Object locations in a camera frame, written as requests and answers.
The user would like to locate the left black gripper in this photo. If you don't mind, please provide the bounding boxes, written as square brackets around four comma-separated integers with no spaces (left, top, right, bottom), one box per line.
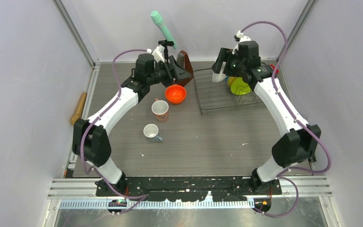
[147,56,191,87]

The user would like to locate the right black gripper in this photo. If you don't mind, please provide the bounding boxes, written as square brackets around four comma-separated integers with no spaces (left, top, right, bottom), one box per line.
[211,48,245,78]

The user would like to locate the orange bowl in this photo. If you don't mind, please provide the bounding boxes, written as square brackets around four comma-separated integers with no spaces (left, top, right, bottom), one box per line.
[165,85,187,105]

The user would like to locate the white ceramic bowl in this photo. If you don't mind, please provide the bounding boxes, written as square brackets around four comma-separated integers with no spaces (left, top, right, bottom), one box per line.
[212,72,227,83]

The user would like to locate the lime green plate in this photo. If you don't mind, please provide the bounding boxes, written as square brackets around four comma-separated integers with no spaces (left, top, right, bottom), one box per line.
[229,78,252,96]

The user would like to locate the pink patterned mug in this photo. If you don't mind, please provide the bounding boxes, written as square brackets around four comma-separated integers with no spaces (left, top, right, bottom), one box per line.
[151,99,169,122]

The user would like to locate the small blue-handled cup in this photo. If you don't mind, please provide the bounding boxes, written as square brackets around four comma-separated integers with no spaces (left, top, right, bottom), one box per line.
[143,124,163,142]

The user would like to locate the woven bamboo round tray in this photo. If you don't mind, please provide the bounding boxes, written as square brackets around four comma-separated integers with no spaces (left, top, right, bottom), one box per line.
[227,77,237,87]

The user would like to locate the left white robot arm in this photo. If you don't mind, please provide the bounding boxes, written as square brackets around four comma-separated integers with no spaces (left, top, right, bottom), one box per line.
[72,53,192,196]

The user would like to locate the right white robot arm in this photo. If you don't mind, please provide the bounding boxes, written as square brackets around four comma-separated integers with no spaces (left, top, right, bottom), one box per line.
[211,41,321,194]

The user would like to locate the brown wooden metronome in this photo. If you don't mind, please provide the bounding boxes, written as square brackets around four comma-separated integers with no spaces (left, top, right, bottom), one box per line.
[176,50,194,87]

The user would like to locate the black microphone stand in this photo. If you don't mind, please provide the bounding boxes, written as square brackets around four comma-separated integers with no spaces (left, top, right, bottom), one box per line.
[157,39,175,63]

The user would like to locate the colourful toy blocks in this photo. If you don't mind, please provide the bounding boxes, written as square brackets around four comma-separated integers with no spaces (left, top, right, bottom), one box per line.
[270,64,279,75]

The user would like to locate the mint green microphone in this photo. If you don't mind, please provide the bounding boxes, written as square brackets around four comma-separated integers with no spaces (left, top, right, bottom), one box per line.
[150,10,178,50]

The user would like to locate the wooden rolling pin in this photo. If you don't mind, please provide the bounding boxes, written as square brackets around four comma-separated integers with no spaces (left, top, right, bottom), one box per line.
[70,92,87,125]

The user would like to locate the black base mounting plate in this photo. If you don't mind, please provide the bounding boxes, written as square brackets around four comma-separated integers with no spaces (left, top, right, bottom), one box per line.
[112,176,282,202]

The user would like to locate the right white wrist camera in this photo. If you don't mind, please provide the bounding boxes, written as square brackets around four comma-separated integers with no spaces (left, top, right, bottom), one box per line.
[233,30,251,53]

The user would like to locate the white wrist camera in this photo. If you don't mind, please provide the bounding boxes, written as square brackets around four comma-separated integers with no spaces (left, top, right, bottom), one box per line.
[233,30,251,53]
[146,44,165,63]

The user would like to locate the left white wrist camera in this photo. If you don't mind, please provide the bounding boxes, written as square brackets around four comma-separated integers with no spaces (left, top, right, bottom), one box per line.
[146,44,165,63]

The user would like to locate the black wire dish rack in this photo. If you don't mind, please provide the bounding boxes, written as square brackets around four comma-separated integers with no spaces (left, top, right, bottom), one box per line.
[194,68,263,115]

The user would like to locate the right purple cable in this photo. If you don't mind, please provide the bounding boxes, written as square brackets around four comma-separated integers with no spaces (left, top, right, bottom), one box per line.
[239,21,332,218]

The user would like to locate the purple cable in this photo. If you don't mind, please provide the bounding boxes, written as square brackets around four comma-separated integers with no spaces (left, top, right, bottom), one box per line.
[79,48,152,215]
[239,21,332,218]

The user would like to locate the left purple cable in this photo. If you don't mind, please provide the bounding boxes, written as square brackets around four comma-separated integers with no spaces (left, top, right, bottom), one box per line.
[79,48,152,215]

